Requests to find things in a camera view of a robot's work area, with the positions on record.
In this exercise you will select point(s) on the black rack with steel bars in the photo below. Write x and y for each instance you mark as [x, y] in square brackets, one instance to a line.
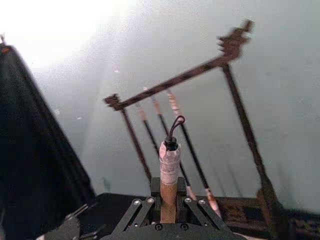
[175, 81]

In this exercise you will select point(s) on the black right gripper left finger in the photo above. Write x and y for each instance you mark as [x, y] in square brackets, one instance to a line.
[155, 190]

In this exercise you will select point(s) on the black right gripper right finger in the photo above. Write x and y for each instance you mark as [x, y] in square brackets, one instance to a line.
[181, 190]

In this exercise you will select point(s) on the black table cloth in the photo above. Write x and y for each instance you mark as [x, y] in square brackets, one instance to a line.
[27, 150]

